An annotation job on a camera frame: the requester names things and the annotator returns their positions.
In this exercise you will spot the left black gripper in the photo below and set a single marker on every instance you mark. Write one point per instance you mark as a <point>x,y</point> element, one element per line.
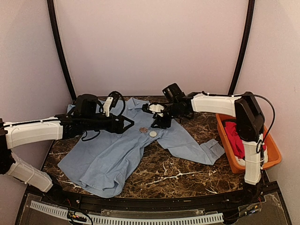
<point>119,128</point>

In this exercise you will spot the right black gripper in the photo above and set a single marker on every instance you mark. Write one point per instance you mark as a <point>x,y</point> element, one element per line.
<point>162,123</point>

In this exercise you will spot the round floral brooch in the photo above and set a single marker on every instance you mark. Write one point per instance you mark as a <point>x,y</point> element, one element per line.
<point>153,134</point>

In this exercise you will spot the round iridescent brooch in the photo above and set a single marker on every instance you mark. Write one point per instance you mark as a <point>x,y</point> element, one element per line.
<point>143,130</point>

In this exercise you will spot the light blue shirt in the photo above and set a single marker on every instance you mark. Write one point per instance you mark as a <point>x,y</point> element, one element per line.
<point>102,165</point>

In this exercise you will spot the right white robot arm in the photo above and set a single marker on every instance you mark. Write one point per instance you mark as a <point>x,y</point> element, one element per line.
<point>243,108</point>

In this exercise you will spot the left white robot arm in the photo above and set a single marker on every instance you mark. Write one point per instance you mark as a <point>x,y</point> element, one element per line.
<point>87,114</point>

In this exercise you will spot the red garment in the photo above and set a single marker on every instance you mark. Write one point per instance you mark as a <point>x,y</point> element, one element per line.
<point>234,139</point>

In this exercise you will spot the white garment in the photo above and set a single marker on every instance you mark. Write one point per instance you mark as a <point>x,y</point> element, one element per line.
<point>240,161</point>

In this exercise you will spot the orange plastic basin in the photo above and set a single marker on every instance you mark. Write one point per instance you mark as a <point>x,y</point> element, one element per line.
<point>274,155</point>

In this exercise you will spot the black front rail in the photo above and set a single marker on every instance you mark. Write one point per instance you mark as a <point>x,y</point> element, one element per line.
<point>232,204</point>

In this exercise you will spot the white slotted cable duct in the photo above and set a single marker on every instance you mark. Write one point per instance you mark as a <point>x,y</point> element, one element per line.
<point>125,218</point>

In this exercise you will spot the left black frame post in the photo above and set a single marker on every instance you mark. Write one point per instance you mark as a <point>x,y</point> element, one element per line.
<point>59,48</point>

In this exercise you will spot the black frame post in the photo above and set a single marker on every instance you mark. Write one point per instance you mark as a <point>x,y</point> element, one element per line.
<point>59,48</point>
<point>243,46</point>

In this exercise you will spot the right black frame post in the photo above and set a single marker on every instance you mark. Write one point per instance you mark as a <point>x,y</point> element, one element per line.
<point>243,46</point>

